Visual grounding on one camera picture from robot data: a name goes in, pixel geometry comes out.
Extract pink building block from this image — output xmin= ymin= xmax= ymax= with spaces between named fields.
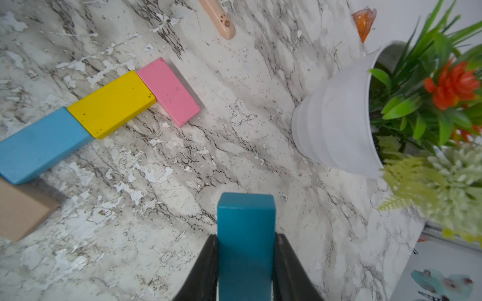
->
xmin=136 ymin=58 xmax=201 ymax=127

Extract white pot artificial flowers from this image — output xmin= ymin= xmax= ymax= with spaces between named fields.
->
xmin=291 ymin=1 xmax=481 ymax=244

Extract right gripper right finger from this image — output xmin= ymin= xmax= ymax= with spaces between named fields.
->
xmin=272 ymin=233 xmax=323 ymax=301

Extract beige plastic slotted scoop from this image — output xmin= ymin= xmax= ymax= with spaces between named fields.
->
xmin=199 ymin=0 xmax=236 ymax=40

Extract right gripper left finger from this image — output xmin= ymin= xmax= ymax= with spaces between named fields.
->
xmin=173 ymin=235 xmax=219 ymax=301

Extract teal building block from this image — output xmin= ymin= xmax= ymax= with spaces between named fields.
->
xmin=217 ymin=193 xmax=276 ymax=300

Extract yellow building block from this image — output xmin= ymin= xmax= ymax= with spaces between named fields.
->
xmin=67 ymin=71 xmax=156 ymax=139

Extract tan building block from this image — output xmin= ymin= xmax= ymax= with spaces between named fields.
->
xmin=1 ymin=179 xmax=59 ymax=242

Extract blue building block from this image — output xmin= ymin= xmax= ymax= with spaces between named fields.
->
xmin=1 ymin=107 xmax=94 ymax=185

